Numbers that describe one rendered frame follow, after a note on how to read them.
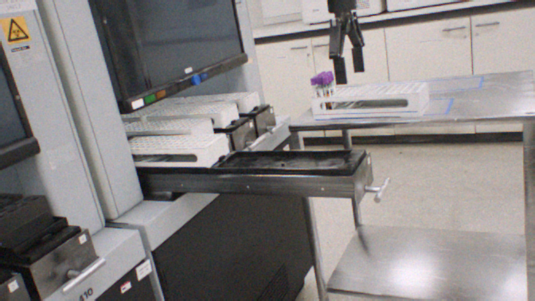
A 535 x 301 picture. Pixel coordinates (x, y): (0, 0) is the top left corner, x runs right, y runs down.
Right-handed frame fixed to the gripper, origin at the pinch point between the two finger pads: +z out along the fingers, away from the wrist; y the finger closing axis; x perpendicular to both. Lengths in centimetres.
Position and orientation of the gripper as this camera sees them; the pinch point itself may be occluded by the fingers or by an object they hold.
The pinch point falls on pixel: (350, 74)
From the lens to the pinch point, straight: 132.8
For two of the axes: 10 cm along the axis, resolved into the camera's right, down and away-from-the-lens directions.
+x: -8.5, -0.1, 5.2
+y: 4.9, -3.5, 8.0
